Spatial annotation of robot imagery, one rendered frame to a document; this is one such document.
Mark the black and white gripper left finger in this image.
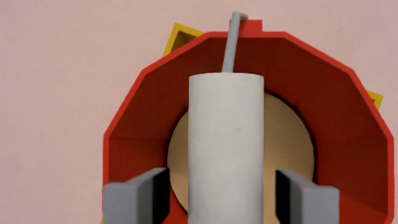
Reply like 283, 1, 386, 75
103, 168, 170, 224

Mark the yellow shallow tray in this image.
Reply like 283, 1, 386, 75
162, 22, 384, 111

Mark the red pail with white handle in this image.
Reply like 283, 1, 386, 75
102, 11, 395, 224

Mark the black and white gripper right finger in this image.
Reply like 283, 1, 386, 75
275, 169, 339, 224

